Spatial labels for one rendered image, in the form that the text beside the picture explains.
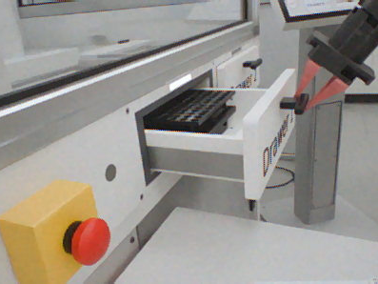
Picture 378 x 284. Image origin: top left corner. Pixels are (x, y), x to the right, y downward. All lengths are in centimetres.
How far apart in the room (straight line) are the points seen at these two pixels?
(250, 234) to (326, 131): 113
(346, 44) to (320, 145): 110
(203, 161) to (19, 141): 24
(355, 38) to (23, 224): 44
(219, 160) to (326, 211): 135
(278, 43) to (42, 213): 205
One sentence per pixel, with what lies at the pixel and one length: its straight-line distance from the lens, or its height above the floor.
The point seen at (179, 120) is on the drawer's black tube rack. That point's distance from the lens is 51.
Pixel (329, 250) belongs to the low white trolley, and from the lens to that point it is 48.
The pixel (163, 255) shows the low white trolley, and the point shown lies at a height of 76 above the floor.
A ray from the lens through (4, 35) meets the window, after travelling 35.
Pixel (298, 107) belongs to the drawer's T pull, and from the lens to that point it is 51.
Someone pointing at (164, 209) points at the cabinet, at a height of 74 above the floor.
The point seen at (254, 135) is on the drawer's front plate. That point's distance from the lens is 41.
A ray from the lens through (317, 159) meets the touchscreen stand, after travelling 161.
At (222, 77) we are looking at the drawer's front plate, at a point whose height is 91.
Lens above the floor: 106
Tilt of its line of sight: 22 degrees down
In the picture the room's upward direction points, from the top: 6 degrees counter-clockwise
